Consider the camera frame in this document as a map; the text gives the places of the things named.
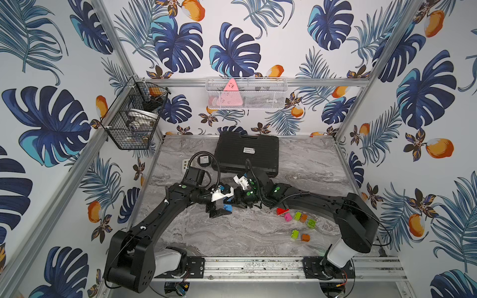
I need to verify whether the black wire basket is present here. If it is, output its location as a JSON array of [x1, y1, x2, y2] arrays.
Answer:
[[101, 77, 171, 150]]

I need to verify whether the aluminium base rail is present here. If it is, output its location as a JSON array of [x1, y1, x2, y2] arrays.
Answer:
[[102, 255, 407, 283]]

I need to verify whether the black plastic tool case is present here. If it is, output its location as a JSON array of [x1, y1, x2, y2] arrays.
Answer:
[[214, 132, 279, 178]]

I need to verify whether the white button control box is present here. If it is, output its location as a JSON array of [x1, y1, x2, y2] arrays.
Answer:
[[181, 159, 190, 173]]

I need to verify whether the green lego brick right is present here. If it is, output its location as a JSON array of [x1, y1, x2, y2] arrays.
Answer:
[[307, 219, 316, 229]]

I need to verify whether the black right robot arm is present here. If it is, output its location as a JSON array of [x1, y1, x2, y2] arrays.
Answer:
[[230, 163, 381, 268]]

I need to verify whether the magenta lego brick middle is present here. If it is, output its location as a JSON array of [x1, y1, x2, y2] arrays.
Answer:
[[284, 213, 293, 222]]

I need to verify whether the black round tape roll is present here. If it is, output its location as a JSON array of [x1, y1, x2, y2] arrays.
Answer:
[[198, 155, 211, 168]]

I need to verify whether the orange lego brick front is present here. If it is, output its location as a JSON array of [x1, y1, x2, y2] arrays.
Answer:
[[301, 234, 311, 242]]

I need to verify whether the red lego brick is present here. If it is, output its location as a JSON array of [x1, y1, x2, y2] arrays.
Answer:
[[276, 208, 289, 216]]

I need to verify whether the pink triangle object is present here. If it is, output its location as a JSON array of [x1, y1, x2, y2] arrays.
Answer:
[[217, 78, 243, 108]]

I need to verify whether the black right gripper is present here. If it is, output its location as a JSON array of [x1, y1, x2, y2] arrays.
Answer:
[[222, 187, 265, 208]]

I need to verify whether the green lego brick front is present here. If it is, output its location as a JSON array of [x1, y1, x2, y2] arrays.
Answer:
[[291, 230, 299, 240]]

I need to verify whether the green lego brick middle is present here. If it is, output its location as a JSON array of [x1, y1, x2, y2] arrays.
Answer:
[[294, 212, 302, 221]]

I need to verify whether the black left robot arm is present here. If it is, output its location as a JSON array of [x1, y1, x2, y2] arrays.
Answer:
[[104, 165, 233, 293]]

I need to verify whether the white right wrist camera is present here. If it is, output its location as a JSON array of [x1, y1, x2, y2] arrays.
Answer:
[[234, 175, 252, 191]]

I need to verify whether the green lego brick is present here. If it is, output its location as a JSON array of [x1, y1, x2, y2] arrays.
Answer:
[[307, 219, 316, 229], [294, 212, 302, 221], [291, 230, 299, 240]]

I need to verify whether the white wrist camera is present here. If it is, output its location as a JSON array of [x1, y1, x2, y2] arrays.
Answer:
[[234, 175, 252, 191], [211, 185, 234, 202]]

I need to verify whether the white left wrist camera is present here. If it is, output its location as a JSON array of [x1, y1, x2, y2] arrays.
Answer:
[[211, 185, 234, 202]]

